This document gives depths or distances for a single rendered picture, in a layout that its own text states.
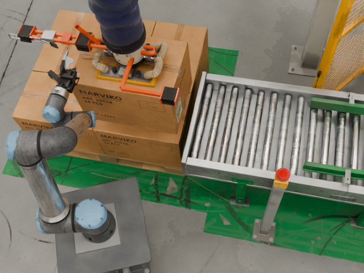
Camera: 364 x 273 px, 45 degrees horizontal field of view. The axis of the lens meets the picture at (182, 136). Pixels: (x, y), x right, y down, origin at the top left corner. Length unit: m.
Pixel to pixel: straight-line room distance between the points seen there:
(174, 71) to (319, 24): 1.39
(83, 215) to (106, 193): 0.37
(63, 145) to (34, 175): 0.21
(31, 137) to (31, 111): 1.43
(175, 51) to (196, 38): 0.82
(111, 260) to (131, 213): 0.27
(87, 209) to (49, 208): 0.19
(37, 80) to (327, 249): 2.37
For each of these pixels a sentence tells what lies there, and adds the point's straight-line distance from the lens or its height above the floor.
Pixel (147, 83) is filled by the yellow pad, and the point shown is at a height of 1.14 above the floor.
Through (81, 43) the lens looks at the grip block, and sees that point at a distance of 2.51.
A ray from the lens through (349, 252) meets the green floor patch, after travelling 3.31.
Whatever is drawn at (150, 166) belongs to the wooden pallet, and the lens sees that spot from 3.40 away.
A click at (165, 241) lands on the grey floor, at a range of 3.22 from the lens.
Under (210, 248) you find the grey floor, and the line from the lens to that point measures 3.19.
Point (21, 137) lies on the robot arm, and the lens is 1.83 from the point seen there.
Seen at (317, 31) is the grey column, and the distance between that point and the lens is 3.54.
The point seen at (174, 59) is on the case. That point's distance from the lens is 2.51.
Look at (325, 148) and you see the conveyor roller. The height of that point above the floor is 0.55.
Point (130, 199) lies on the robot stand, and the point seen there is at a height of 0.75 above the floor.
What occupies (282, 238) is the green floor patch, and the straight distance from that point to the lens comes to 3.24.
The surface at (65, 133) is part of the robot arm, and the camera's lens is 1.84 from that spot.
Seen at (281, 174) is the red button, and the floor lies 1.04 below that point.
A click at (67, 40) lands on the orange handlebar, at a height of 1.26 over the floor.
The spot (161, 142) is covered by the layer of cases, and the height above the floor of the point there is 0.53.
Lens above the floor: 3.10
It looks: 62 degrees down
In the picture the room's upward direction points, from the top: 9 degrees counter-clockwise
